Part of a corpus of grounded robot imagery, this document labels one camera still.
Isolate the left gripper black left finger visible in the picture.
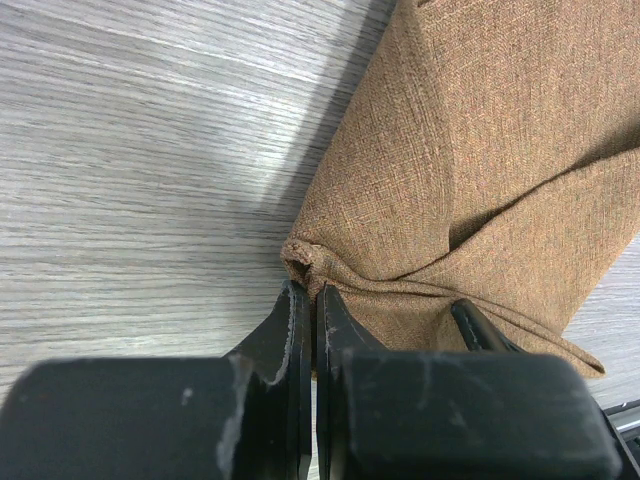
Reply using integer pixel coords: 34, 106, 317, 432
1, 282, 312, 479

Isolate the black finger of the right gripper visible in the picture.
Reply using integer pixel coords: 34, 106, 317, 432
450, 299, 523, 353

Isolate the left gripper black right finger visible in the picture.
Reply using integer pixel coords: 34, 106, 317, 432
316, 286, 623, 479

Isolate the brown cloth napkin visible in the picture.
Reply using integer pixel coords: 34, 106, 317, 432
281, 1, 639, 378

